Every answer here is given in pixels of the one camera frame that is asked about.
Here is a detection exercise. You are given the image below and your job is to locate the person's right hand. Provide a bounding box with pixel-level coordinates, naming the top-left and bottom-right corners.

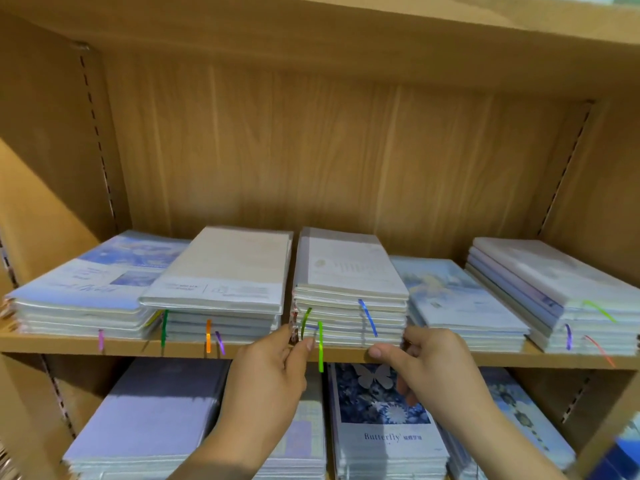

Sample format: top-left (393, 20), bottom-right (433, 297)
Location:
top-left (368, 327), bottom-right (496, 436)

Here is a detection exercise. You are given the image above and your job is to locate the person's left hand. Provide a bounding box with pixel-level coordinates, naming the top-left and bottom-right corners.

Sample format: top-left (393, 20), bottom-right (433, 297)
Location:
top-left (215, 327), bottom-right (316, 446)

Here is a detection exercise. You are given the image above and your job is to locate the pastel grid pattern notebook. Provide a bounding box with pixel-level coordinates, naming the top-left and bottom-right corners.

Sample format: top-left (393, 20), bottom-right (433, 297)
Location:
top-left (255, 369), bottom-right (329, 480)

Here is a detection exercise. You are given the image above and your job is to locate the blue butterfly cover notebook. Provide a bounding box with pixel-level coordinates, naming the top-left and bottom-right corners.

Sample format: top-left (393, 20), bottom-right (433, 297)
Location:
top-left (328, 363), bottom-right (451, 480)

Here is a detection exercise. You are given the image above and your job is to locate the sky cloud cover notebook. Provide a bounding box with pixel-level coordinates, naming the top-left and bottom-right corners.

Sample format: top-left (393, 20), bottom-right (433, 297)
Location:
top-left (440, 367), bottom-right (577, 480)

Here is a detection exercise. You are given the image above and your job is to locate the snowy tree notebook stack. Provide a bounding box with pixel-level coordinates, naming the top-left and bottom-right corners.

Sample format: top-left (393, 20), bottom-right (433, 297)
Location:
top-left (390, 257), bottom-right (529, 353)

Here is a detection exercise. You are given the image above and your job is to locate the large plain lilac notebook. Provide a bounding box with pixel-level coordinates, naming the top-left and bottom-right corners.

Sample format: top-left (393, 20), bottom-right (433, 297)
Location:
top-left (62, 357), bottom-right (231, 480)

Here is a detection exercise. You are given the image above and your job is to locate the stack of sage cover notebooks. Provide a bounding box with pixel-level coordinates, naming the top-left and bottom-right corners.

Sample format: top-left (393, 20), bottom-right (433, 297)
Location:
top-left (138, 227), bottom-right (294, 344)

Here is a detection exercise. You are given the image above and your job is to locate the stack of sky photo notebooks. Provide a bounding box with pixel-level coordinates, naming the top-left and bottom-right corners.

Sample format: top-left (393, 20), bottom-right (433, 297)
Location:
top-left (290, 227), bottom-right (410, 348)

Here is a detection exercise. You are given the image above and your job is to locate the pile of small notebooks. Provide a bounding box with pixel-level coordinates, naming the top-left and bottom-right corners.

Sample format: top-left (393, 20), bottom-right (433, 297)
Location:
top-left (465, 237), bottom-right (640, 356)

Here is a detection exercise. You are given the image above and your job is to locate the light purple thin notebook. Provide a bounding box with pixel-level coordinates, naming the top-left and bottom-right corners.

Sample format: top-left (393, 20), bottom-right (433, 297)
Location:
top-left (8, 231), bottom-right (191, 312)

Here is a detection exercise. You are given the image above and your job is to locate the lilac cover notebook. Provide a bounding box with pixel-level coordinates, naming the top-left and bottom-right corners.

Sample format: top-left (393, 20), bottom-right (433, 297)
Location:
top-left (5, 231), bottom-right (191, 339)

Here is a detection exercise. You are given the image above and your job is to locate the wooden shelf unit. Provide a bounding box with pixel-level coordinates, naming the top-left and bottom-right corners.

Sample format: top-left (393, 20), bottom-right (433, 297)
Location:
top-left (0, 0), bottom-right (640, 480)

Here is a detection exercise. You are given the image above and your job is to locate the blue white small box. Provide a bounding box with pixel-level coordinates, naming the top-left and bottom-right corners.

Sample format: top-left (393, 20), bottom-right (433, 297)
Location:
top-left (590, 415), bottom-right (640, 480)

